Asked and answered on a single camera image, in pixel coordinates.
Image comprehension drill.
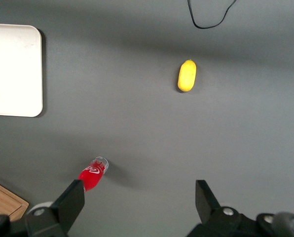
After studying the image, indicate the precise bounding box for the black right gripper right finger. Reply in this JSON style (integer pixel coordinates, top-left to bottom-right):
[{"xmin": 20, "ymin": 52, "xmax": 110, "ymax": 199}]
[{"xmin": 186, "ymin": 179, "xmax": 244, "ymax": 237}]

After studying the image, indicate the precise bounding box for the wooden drawer cabinet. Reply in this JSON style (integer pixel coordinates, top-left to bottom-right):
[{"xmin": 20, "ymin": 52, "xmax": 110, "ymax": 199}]
[{"xmin": 0, "ymin": 178, "xmax": 30, "ymax": 223}]

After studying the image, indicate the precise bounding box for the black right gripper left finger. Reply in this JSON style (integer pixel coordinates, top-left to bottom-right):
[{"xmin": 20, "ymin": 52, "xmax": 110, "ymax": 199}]
[{"xmin": 25, "ymin": 179, "xmax": 86, "ymax": 237}]

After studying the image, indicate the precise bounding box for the red cola bottle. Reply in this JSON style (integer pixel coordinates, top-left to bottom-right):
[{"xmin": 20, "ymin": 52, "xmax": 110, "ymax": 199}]
[{"xmin": 77, "ymin": 156, "xmax": 110, "ymax": 193}]

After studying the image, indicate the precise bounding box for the yellow lemon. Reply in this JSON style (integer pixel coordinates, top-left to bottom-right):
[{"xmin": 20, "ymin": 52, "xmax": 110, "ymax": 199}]
[{"xmin": 177, "ymin": 59, "xmax": 197, "ymax": 93}]

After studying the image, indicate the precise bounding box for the cream plastic tray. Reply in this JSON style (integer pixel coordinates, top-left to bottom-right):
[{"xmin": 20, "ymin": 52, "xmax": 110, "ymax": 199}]
[{"xmin": 0, "ymin": 23, "xmax": 43, "ymax": 118}]

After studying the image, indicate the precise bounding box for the black looped table cable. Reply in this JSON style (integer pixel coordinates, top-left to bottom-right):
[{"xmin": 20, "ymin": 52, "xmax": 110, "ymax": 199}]
[{"xmin": 187, "ymin": 0, "xmax": 238, "ymax": 30}]

